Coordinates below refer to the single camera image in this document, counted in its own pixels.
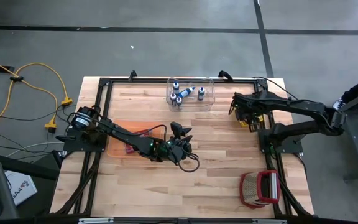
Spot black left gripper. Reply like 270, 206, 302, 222
163, 126, 194, 164

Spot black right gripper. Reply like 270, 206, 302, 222
228, 91, 270, 132

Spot red snack packet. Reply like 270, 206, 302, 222
124, 129, 154, 156

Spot yellow plastic basket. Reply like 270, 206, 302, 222
235, 105, 264, 128

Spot clear plastic bin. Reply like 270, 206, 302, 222
165, 77, 215, 112

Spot red metal box grater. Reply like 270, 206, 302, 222
239, 170, 282, 208

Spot orange translucent plastic bin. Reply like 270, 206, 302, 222
106, 119, 164, 159

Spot person's shoe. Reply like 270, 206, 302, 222
332, 96, 346, 110

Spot black metal stand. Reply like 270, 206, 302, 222
323, 84, 358, 182

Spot white booklet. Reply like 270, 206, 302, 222
4, 170, 39, 207

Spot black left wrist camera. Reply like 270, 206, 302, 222
170, 121, 185, 135

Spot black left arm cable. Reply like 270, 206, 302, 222
177, 152, 201, 174

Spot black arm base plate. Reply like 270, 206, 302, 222
56, 127, 109, 153
258, 128, 305, 156

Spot black table frame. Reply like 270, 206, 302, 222
50, 76, 315, 218

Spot silver table bracket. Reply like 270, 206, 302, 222
252, 219, 288, 224
78, 217, 114, 224

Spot yellow extension cable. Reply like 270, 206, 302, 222
0, 77, 58, 142
0, 52, 74, 105

